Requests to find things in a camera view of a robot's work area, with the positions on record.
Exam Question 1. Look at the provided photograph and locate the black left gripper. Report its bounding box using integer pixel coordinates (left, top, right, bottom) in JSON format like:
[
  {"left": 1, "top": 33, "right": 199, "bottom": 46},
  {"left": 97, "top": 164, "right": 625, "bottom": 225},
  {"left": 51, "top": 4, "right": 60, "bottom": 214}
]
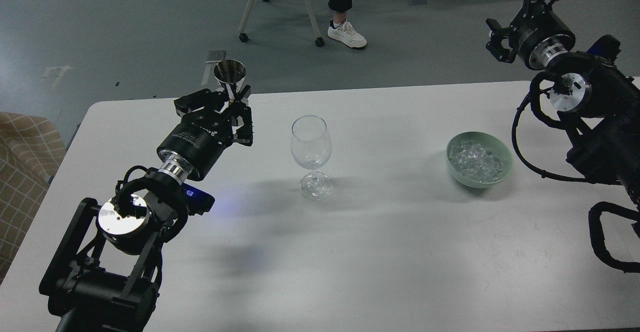
[{"left": 157, "top": 84, "right": 254, "bottom": 181}]

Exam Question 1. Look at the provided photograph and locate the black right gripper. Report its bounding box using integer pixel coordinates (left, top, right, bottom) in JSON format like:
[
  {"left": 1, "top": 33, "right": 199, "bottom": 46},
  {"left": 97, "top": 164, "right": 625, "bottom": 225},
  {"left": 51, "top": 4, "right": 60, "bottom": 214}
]
[{"left": 486, "top": 0, "right": 576, "bottom": 71}]

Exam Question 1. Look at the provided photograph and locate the steel cocktail jigger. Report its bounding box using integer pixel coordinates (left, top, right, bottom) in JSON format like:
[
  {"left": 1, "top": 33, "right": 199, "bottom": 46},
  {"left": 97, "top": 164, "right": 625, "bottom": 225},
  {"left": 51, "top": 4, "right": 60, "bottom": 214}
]
[{"left": 214, "top": 60, "right": 247, "bottom": 104}]

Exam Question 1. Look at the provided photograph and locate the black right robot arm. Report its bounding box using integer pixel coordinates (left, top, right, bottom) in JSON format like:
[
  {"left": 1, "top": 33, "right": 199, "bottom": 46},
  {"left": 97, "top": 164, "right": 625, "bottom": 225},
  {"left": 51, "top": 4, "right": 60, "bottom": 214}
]
[{"left": 486, "top": 0, "right": 640, "bottom": 206}]

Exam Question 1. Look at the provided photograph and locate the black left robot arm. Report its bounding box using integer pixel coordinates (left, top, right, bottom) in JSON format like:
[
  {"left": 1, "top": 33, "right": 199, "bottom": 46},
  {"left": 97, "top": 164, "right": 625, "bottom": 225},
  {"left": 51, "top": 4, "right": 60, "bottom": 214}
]
[{"left": 38, "top": 82, "right": 253, "bottom": 332}]

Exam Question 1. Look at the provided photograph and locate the clear wine glass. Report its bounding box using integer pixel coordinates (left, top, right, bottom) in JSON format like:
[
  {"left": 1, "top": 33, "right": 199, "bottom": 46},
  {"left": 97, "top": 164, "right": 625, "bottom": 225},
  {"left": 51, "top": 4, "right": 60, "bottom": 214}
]
[{"left": 290, "top": 114, "right": 333, "bottom": 201}]

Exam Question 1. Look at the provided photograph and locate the clear ice cubes pile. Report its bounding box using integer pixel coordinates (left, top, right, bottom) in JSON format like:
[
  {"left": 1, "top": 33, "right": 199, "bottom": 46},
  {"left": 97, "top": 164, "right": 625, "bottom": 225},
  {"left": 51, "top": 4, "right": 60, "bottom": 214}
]
[{"left": 446, "top": 139, "right": 509, "bottom": 185}]

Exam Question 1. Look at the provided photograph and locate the grey floor tape patch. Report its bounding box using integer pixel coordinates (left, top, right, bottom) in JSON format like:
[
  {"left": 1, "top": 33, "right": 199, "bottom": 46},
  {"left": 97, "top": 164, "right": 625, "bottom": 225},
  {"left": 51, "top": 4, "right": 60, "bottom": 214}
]
[{"left": 205, "top": 50, "right": 227, "bottom": 64}]

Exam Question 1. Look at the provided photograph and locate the white sneaker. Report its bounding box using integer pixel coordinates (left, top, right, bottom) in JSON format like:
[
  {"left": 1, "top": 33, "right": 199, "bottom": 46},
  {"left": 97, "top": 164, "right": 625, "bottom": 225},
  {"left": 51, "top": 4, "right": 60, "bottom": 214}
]
[{"left": 327, "top": 19, "right": 368, "bottom": 50}]

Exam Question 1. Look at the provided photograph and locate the green bowl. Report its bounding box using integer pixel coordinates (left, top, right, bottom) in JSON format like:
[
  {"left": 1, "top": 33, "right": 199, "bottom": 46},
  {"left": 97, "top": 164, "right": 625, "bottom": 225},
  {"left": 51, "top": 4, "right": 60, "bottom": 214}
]
[{"left": 445, "top": 131, "right": 514, "bottom": 189}]

